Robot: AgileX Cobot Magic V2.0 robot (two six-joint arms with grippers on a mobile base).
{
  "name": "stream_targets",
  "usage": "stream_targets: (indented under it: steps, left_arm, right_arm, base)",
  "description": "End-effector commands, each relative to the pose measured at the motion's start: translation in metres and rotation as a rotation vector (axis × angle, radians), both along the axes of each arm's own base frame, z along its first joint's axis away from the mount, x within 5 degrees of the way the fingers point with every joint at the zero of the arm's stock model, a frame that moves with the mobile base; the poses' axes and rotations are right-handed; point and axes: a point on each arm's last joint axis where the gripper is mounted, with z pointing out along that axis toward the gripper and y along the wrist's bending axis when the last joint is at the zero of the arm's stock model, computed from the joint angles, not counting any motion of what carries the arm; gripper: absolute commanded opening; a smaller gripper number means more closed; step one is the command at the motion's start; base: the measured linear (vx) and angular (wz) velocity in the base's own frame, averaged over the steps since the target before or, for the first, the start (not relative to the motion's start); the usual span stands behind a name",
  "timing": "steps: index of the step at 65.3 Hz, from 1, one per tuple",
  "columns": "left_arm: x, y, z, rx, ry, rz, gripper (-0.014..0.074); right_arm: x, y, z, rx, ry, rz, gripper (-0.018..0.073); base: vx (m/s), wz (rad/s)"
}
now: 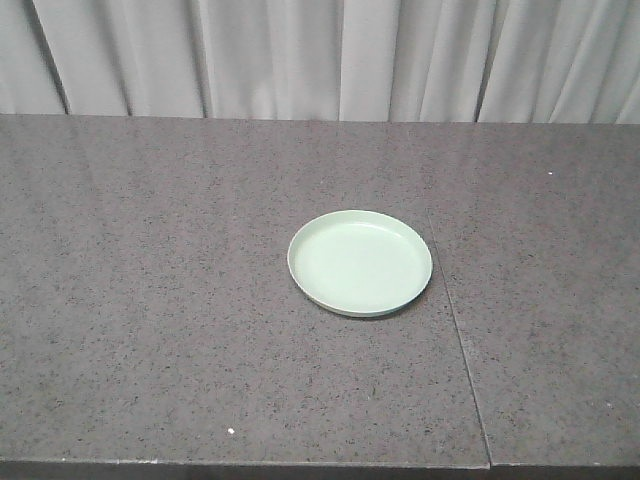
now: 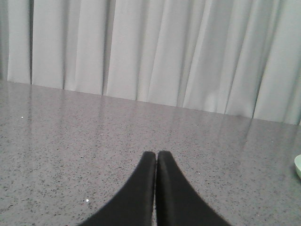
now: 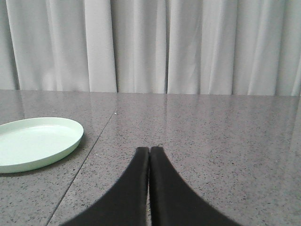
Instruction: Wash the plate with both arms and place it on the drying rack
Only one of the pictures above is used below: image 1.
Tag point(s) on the light green round plate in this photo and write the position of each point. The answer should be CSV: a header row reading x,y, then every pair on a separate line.
x,y
359,263

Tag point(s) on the white pleated curtain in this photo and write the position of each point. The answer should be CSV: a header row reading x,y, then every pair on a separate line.
x,y
400,61

